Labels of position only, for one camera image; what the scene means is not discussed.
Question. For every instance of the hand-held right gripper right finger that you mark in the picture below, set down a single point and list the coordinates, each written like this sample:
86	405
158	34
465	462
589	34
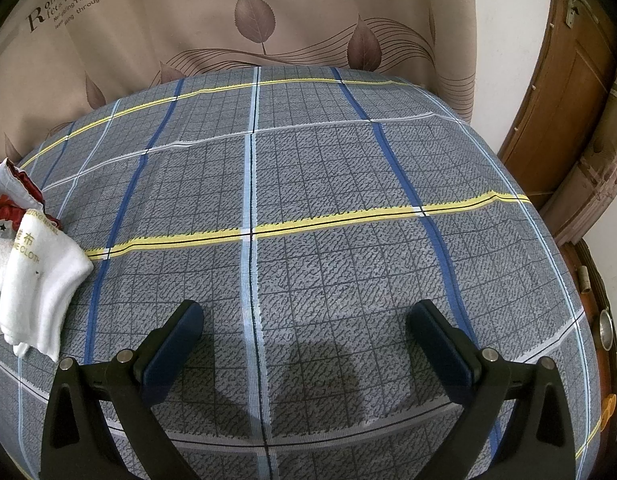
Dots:
441	355

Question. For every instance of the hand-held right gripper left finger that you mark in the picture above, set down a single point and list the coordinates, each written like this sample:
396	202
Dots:
171	355

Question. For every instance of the white towel with gold print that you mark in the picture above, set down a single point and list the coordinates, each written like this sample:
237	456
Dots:
43	280

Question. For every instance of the red and white garment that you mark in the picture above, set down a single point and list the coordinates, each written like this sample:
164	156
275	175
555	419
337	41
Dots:
11	195

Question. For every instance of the small metal cup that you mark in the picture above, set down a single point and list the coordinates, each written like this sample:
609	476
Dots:
604	329

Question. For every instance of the dark brown wooden furniture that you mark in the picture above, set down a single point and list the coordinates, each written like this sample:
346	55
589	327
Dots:
596	280

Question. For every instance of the small orange object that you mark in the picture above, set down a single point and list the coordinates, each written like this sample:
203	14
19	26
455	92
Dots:
608	405

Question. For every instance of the grey plaid bed sheet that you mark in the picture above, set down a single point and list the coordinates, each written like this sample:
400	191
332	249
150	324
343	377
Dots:
338	200

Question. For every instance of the brown wooden door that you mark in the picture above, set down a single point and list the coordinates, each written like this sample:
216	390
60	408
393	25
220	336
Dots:
568	90

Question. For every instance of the beige leaf-print curtain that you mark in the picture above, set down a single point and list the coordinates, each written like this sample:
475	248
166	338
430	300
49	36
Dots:
288	15

